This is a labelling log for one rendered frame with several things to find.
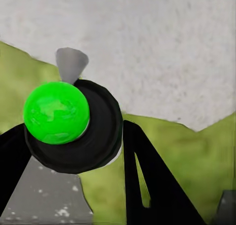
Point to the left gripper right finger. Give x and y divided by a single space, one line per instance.
171 205

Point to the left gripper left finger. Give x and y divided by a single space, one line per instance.
14 157

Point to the insectifuge atomizer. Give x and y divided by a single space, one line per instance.
73 125

